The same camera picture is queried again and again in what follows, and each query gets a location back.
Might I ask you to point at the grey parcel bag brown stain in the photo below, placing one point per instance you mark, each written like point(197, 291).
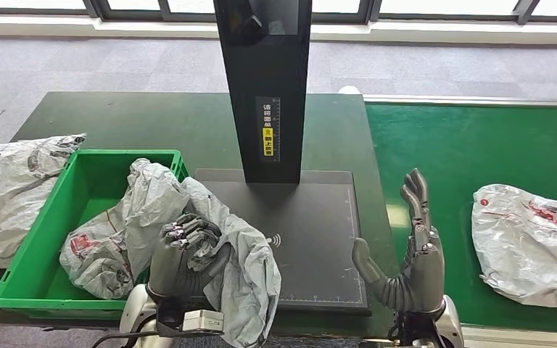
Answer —
point(249, 278)

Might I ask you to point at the large crumpled grey parcel bag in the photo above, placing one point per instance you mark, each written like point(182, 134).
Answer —
point(4, 201)

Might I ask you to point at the green conveyor belt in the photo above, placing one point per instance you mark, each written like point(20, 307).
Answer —
point(475, 144)

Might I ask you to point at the grey parcel bag red circle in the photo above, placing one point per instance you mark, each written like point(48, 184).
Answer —
point(523, 249)

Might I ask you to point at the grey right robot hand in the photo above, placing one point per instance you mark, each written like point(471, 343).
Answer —
point(425, 278)

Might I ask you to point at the grey parcel bag red lettering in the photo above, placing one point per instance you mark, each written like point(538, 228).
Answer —
point(105, 249)

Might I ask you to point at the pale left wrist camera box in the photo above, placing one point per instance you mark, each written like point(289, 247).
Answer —
point(201, 321)

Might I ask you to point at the green plastic crate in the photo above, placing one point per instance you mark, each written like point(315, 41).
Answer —
point(33, 269)

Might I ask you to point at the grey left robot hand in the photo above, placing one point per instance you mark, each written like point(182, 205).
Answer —
point(173, 269)

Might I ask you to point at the black inbound scanning machine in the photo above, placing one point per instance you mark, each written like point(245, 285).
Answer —
point(264, 72)

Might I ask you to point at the small white round cap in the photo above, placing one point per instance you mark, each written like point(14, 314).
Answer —
point(349, 90)

